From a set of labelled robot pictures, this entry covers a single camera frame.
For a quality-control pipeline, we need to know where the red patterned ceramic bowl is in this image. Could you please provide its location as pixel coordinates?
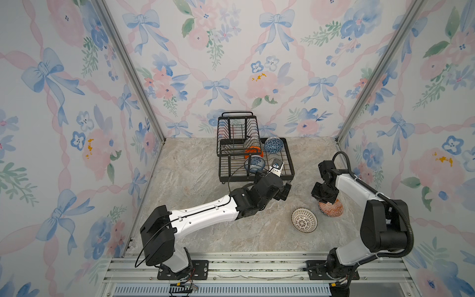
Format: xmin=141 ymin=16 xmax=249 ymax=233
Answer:
xmin=319 ymin=199 xmax=344 ymax=217

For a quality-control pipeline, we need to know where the blue floral ceramic bowl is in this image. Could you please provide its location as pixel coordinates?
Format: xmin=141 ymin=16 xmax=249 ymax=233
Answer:
xmin=244 ymin=155 xmax=265 ymax=174

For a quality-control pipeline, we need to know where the white brown lattice bowl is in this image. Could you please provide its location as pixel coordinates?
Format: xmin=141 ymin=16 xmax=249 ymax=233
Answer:
xmin=291 ymin=208 xmax=318 ymax=233

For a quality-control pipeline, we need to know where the orange plastic bowl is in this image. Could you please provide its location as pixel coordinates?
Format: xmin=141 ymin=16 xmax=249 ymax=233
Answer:
xmin=244 ymin=146 xmax=263 ymax=159

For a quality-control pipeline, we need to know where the black wire dish rack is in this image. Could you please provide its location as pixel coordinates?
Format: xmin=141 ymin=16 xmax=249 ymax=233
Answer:
xmin=216 ymin=111 xmax=295 ymax=184

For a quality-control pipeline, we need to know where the blue geometric patterned bowl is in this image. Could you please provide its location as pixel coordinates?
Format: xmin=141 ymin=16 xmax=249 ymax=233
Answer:
xmin=264 ymin=137 xmax=285 ymax=154

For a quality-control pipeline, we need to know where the green patterned ceramic bowl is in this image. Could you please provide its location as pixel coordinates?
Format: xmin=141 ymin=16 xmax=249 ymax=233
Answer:
xmin=243 ymin=136 xmax=262 ymax=149

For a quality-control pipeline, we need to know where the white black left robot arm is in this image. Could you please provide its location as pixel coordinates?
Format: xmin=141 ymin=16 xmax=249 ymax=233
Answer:
xmin=135 ymin=173 xmax=291 ymax=275

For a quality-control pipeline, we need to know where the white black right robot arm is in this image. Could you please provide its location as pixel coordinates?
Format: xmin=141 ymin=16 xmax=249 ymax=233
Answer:
xmin=312 ymin=160 xmax=414 ymax=279

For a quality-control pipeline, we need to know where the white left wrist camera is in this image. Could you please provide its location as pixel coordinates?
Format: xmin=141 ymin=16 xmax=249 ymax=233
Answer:
xmin=268 ymin=158 xmax=284 ymax=177

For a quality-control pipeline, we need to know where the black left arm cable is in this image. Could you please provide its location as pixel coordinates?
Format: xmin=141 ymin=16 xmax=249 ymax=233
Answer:
xmin=134 ymin=163 xmax=272 ymax=269

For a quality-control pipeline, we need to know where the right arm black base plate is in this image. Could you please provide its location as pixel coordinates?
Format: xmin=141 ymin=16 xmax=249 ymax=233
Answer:
xmin=303 ymin=260 xmax=352 ymax=281

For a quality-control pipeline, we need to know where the aluminium front rail frame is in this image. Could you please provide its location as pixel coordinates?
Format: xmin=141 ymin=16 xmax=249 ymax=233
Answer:
xmin=96 ymin=252 xmax=420 ymax=297

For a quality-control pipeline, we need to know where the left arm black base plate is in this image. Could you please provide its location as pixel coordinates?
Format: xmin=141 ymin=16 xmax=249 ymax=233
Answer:
xmin=157 ymin=260 xmax=209 ymax=282

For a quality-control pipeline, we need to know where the right aluminium corner post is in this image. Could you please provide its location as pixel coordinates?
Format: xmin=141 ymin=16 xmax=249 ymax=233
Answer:
xmin=335 ymin=0 xmax=426 ymax=145

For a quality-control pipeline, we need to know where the aluminium corner post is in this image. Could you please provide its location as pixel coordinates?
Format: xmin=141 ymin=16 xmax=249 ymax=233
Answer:
xmin=335 ymin=0 xmax=426 ymax=145
xmin=92 ymin=0 xmax=166 ymax=145

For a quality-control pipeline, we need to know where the left aluminium corner post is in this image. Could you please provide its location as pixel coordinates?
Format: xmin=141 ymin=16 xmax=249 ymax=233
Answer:
xmin=92 ymin=0 xmax=166 ymax=145

